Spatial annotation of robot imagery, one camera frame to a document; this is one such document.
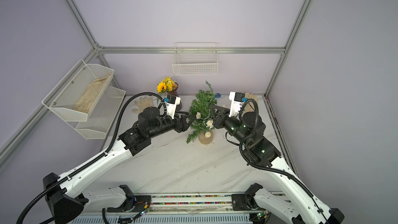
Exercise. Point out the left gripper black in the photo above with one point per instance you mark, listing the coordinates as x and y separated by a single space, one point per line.
183 127

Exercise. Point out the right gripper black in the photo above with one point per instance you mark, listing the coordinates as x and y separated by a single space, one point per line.
220 118

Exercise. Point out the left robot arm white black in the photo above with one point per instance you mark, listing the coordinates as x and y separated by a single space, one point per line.
64 193

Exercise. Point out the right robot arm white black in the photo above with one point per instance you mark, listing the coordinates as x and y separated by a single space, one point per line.
303 207

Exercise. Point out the small green christmas tree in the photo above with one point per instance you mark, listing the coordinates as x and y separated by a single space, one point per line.
190 135

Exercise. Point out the beige glove on table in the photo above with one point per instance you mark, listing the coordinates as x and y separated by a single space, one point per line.
250 106

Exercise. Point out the yellow sunflower bouquet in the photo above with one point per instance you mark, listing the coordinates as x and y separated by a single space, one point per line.
164 86

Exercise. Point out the white knit glove black cuff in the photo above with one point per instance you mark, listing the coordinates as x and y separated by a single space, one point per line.
142 103

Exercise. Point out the beige glove in basket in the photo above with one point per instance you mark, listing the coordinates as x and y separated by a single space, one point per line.
86 101

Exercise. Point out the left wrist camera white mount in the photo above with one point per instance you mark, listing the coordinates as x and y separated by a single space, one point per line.
171 103

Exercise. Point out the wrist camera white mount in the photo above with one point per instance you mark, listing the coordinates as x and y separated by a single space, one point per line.
171 103
237 100

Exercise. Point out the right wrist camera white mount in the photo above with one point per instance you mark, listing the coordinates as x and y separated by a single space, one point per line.
237 100

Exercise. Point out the white wire basket back wall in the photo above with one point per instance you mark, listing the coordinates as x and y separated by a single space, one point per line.
195 58

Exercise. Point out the lower white mesh wall basket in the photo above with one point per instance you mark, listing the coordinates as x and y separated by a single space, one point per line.
103 115

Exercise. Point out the white mesh wall basket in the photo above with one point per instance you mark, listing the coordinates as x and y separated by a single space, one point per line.
62 99
103 115

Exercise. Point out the aluminium frame profile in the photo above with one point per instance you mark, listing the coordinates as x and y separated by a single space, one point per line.
9 150

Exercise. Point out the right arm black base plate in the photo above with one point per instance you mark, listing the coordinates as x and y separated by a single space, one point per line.
243 202

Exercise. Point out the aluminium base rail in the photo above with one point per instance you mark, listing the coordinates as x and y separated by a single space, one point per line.
199 209

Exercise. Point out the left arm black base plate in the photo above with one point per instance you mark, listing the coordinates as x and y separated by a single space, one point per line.
132 204

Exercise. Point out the upper white mesh wall basket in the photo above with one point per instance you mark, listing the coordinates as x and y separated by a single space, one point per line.
62 99

